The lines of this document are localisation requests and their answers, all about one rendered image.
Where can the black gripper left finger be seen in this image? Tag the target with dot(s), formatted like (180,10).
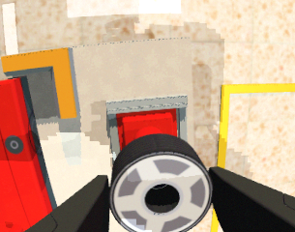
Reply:
(86,211)

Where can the black tyre with grey rim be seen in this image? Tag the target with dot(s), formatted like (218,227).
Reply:
(151,160)

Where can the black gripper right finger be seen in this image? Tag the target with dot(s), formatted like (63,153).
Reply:
(243,205)

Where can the yellow rectangular outline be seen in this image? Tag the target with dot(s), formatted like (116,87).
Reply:
(226,90)

